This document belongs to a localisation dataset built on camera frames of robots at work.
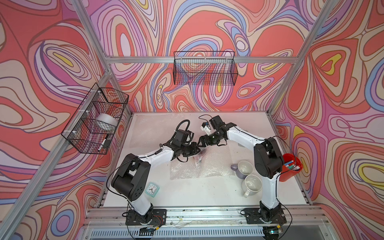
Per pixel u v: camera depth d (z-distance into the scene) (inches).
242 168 34.6
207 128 34.1
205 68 37.8
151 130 43.0
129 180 17.8
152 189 31.6
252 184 32.5
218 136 29.1
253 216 28.6
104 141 28.5
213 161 36.7
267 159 20.8
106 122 28.0
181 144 28.2
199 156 33.9
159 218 28.6
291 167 31.6
